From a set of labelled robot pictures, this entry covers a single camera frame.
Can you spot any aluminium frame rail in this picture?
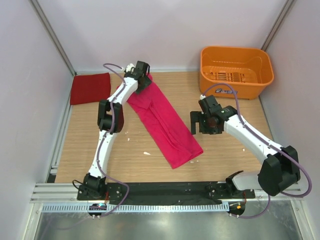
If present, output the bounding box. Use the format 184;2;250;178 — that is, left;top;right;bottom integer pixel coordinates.
29;183;304;204

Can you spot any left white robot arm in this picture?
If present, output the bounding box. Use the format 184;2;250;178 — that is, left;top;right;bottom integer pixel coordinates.
78;61;152;200

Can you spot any orange plastic basket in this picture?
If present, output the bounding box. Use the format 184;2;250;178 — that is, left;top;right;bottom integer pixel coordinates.
199;46;274;100

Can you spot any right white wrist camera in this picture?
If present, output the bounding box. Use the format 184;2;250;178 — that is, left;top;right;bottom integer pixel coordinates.
199;94;206;100

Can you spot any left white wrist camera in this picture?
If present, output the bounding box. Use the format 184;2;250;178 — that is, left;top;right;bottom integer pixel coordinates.
123;63;135;73

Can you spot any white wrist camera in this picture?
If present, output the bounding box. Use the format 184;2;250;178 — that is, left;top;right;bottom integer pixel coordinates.
123;63;135;73
199;94;206;100

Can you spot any folded dark red t shirt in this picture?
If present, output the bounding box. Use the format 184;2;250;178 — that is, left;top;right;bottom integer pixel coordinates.
69;73;111;105

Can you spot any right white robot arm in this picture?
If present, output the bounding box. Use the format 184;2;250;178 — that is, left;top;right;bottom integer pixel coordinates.
190;95;301;198

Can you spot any white slotted cable duct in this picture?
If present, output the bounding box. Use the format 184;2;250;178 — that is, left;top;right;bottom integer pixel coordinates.
42;202;229;214

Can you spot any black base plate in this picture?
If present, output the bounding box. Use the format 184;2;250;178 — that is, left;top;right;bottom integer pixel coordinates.
77;181;256;206

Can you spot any pink t shirt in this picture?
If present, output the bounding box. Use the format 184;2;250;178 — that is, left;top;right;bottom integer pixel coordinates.
127;82;204;169

